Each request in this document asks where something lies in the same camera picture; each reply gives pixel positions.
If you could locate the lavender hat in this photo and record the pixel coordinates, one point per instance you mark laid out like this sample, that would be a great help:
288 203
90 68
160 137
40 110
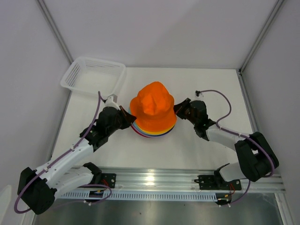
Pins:
139 133

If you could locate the right corner frame profile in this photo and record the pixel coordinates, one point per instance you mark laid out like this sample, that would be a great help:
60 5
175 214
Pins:
262 34

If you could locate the aluminium mounting rail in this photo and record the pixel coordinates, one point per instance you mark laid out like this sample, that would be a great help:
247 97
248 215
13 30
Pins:
178 180

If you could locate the corner frame profile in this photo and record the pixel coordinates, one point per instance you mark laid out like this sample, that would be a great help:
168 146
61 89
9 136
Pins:
54 29
262 34

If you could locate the white slotted cable duct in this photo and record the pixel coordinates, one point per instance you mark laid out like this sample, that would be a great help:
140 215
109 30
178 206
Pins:
145 196

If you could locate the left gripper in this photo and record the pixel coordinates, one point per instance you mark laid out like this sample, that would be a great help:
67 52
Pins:
128 118

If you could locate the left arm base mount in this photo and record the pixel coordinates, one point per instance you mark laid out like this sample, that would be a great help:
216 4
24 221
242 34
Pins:
108 179

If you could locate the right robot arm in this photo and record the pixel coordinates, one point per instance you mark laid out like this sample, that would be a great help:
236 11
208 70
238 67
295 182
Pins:
256 158

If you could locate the red hat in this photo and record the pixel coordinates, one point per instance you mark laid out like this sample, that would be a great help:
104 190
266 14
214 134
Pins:
166 131

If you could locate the left corner frame profile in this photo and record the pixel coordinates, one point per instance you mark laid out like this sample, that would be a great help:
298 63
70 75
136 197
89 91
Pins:
54 29

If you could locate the yellow hat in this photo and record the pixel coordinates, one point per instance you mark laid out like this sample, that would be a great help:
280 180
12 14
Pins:
156 132

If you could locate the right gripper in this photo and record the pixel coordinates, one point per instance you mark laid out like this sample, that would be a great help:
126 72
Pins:
179 108

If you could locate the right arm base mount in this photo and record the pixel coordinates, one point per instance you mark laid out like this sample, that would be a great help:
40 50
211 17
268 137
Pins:
211 182

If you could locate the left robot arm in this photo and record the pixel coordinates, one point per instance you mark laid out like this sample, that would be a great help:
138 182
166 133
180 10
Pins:
39 188

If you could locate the orange hat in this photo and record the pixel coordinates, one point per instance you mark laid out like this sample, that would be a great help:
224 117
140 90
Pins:
153 108

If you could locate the teal hat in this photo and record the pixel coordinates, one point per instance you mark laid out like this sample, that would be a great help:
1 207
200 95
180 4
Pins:
137 128

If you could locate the white plastic basket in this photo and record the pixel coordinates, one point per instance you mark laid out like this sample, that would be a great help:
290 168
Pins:
89 75

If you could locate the blue hat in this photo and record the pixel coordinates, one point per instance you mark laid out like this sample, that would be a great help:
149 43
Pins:
162 134

